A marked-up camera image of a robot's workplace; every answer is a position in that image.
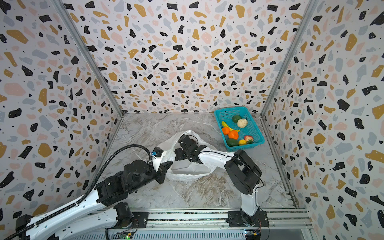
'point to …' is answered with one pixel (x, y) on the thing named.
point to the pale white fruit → (242, 123)
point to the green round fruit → (235, 118)
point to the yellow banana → (224, 124)
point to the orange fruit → (233, 134)
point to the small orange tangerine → (226, 130)
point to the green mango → (232, 142)
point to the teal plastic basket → (251, 129)
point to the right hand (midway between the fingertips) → (176, 150)
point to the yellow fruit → (242, 142)
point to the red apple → (247, 137)
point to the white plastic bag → (185, 169)
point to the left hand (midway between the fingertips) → (172, 162)
